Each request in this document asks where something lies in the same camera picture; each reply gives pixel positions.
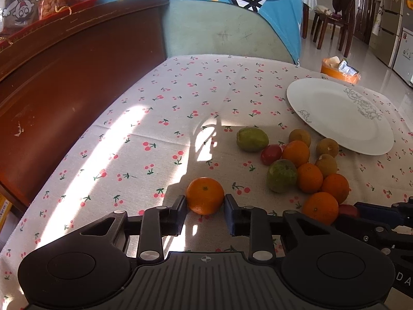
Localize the orange tangerine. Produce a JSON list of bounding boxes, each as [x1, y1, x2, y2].
[[297, 163, 323, 194], [301, 192, 339, 225], [321, 174, 350, 204], [281, 141, 310, 168], [186, 177, 225, 215]]

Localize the brown kiwi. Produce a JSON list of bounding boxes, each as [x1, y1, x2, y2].
[[288, 129, 312, 147], [316, 138, 339, 158], [315, 154, 337, 178]]

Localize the green guava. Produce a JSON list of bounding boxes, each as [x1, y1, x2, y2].
[[266, 159, 298, 193], [237, 127, 269, 153]]

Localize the white plate with rose drawing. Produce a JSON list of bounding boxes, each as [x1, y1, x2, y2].
[[286, 79, 394, 156]]

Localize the orange smiley trash bin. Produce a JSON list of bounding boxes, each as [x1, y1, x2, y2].
[[321, 56, 361, 84]]

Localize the cherry print tablecloth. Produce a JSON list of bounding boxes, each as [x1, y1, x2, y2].
[[0, 54, 413, 310]]

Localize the dark red wooden cabinet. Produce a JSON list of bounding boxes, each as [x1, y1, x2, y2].
[[1, 0, 169, 211]]

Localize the dark wooden chair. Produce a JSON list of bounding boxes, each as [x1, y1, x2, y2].
[[311, 0, 356, 58]]

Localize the silver refrigerator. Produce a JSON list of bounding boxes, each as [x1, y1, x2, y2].
[[370, 0, 412, 86]]

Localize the wooden dining table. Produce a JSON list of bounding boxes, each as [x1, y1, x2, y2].
[[301, 0, 317, 38]]

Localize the light green sofa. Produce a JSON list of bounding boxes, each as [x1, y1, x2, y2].
[[161, 0, 295, 63]]

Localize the red snack gift bag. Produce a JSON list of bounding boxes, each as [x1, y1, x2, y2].
[[1, 0, 96, 50]]

